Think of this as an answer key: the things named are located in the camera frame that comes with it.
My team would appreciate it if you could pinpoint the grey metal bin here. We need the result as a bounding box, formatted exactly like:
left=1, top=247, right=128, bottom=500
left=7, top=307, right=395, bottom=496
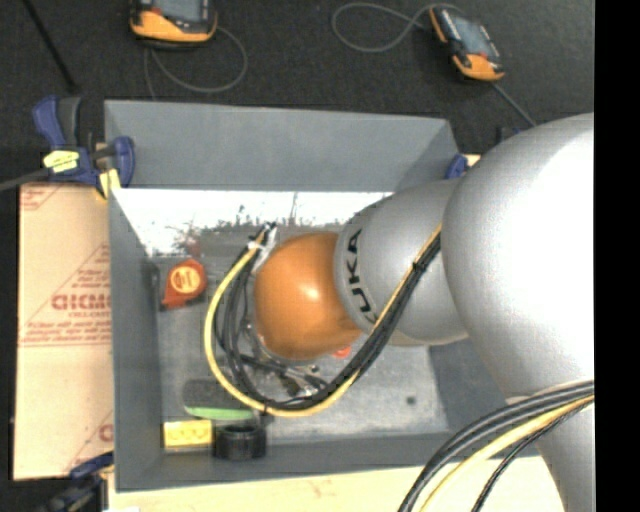
left=103, top=99, right=506, bottom=492

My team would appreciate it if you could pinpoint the orange tape measure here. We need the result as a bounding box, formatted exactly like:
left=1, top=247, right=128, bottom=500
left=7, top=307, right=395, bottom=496
left=159, top=257, right=209, bottom=312

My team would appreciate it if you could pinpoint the yellow flat block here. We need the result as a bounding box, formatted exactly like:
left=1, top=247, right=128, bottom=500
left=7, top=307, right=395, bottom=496
left=161, top=419, right=215, bottom=449

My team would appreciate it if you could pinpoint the brown cardboard board, red print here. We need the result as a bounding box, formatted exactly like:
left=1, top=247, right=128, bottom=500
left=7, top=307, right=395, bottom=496
left=11, top=181, right=116, bottom=482

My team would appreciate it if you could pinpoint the black ring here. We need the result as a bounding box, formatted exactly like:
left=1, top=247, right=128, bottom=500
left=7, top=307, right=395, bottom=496
left=212, top=424, right=268, bottom=462

